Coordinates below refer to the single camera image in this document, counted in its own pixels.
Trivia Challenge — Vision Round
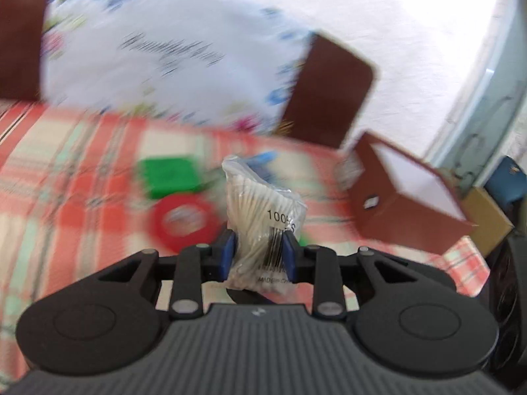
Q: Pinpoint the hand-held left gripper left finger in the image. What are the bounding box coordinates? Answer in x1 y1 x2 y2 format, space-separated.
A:
97 229 236 320

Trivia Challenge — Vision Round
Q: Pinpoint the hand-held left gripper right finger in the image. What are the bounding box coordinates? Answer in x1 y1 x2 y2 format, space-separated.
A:
282 231 426 321

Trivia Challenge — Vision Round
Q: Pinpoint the clear bag of cotton swabs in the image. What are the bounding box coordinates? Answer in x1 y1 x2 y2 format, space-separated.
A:
221 155 307 295

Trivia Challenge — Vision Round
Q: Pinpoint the red tape roll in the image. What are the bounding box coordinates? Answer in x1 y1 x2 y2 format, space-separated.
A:
150 195 223 251

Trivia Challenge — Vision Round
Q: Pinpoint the green cardboard box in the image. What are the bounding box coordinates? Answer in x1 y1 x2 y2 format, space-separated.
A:
138 155 206 200

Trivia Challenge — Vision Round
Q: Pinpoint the brown box with white inside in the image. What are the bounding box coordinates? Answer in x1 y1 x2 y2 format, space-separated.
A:
349 131 478 254

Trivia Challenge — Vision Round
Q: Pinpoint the light blue plastic item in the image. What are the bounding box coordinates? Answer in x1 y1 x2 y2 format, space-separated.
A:
244 151 277 182

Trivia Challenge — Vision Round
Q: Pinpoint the red checked tablecloth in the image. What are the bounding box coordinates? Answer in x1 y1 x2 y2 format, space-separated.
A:
0 99 491 387

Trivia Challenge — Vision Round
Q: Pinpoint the brown chair back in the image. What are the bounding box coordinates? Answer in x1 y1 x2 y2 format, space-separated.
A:
0 0 56 102
279 30 378 149

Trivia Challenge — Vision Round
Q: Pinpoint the large cardboard box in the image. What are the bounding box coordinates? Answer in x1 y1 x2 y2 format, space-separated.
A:
460 186 514 257

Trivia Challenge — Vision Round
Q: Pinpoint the white floral cloth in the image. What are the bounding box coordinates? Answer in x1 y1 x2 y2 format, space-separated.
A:
39 0 316 136

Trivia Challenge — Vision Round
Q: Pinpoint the frosted glass door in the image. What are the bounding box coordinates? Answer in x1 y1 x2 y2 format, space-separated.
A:
426 0 527 186

